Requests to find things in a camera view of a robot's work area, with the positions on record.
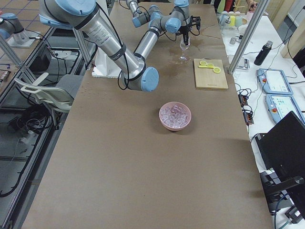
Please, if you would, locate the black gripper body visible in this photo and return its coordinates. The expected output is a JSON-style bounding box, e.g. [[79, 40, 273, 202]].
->
[[181, 25, 189, 42]]

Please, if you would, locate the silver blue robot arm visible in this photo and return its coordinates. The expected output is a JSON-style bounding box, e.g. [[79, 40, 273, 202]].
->
[[39, 0, 201, 92], [0, 13, 34, 48]]

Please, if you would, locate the clear wine glass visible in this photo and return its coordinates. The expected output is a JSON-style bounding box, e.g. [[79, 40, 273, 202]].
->
[[179, 38, 190, 61]]

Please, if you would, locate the pink bowl of ice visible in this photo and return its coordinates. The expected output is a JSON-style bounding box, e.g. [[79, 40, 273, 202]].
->
[[159, 102, 192, 131]]

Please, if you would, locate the yellow plastic stick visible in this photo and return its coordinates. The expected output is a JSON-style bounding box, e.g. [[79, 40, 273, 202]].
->
[[198, 65, 214, 69]]

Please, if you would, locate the light blue cup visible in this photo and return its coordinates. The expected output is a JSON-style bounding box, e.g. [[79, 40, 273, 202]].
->
[[218, 11, 231, 26]]

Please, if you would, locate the yellow cup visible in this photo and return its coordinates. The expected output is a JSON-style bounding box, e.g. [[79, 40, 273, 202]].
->
[[229, 15, 236, 27]]

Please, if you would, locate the bamboo cutting board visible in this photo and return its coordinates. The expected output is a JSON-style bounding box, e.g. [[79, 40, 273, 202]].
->
[[193, 59, 228, 90]]

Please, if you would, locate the lemon slice near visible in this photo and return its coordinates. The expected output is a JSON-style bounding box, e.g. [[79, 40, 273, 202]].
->
[[213, 68, 221, 73]]

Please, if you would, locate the black water bottle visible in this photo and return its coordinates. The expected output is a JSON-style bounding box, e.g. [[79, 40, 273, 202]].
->
[[254, 41, 273, 66]]

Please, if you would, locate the orange usb hub far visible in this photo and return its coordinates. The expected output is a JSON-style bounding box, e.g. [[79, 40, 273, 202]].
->
[[238, 94, 248, 107]]

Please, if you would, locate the orange usb hub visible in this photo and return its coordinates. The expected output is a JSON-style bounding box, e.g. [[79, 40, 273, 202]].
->
[[238, 94, 248, 107], [242, 109, 254, 126]]

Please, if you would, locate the upper teach pendant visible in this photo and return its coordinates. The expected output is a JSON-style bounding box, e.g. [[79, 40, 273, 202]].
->
[[256, 68, 293, 95]]

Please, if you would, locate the teach pendant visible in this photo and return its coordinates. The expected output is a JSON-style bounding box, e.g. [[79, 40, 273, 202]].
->
[[265, 94, 305, 124], [256, 68, 293, 95]]

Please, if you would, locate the orange usb hub near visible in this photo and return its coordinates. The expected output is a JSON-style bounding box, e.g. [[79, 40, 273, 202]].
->
[[242, 109, 254, 126]]

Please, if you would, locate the lower teach pendant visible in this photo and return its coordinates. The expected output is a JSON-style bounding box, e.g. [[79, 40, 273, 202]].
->
[[265, 94, 305, 124]]

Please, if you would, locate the white office chair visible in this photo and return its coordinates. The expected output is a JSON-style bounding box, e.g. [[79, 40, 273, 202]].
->
[[14, 73, 83, 126]]

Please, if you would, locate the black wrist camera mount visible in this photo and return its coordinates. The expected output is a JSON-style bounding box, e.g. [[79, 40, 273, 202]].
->
[[191, 15, 201, 30]]

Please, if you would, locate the aluminium frame post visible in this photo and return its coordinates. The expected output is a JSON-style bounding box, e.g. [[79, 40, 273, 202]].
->
[[228, 0, 270, 75]]

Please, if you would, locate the white camera mast base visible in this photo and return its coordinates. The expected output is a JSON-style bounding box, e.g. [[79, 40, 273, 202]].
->
[[92, 48, 121, 78]]

